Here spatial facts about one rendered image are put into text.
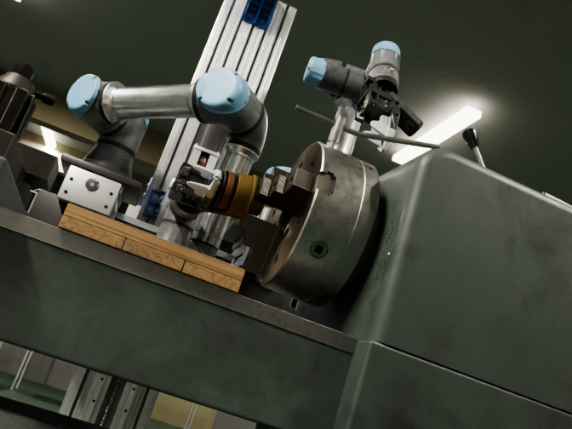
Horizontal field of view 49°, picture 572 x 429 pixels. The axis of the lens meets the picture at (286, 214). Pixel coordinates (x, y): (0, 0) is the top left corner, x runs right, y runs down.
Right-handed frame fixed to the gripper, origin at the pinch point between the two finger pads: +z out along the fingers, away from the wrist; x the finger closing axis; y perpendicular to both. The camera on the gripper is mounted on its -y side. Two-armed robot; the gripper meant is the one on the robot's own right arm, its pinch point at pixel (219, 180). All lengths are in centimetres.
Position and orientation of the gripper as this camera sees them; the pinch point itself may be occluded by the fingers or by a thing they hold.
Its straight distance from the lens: 122.6
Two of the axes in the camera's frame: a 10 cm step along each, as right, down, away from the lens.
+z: 3.1, -1.9, -9.3
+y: -9.0, -3.7, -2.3
